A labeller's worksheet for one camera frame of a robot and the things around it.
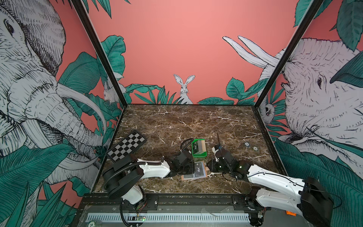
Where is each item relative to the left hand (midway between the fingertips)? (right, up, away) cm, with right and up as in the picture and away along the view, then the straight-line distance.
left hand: (197, 168), depth 84 cm
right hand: (+5, +3, -3) cm, 6 cm away
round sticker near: (+41, +9, +12) cm, 44 cm away
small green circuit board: (-30, -21, -13) cm, 38 cm away
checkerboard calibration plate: (-46, +12, +8) cm, 48 cm away
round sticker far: (+37, +12, +15) cm, 41 cm away
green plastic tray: (-1, +10, +9) cm, 14 cm away
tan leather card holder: (+2, -2, +1) cm, 3 cm away
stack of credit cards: (+4, +11, +8) cm, 14 cm away
